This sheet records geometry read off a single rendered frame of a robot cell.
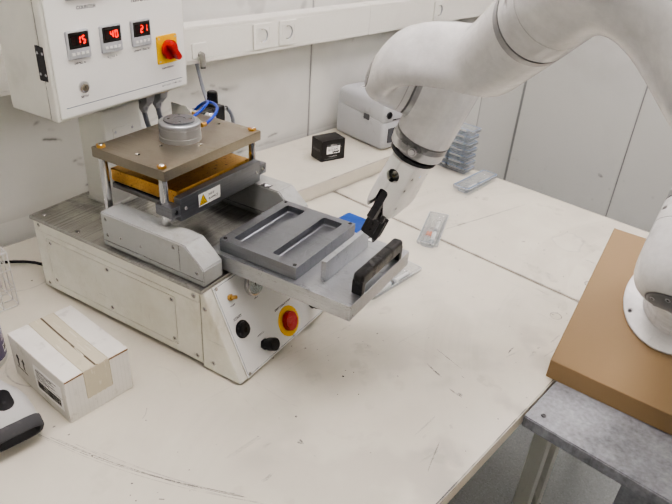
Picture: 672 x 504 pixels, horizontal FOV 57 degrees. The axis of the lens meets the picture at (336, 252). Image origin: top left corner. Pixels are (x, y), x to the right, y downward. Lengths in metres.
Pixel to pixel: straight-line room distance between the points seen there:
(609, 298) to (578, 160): 2.25
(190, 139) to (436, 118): 0.51
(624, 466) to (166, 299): 0.84
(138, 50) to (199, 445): 0.75
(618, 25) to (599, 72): 2.81
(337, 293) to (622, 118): 2.54
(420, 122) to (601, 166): 2.62
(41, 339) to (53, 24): 0.53
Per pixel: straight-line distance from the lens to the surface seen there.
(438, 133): 0.89
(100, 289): 1.33
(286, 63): 2.06
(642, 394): 1.26
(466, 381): 1.23
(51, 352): 1.16
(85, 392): 1.13
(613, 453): 1.20
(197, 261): 1.09
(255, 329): 1.18
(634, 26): 0.57
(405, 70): 0.79
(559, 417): 1.22
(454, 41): 0.77
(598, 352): 1.27
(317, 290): 1.02
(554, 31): 0.62
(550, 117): 3.52
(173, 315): 1.19
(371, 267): 1.02
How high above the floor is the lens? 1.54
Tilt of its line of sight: 31 degrees down
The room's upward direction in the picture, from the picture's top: 4 degrees clockwise
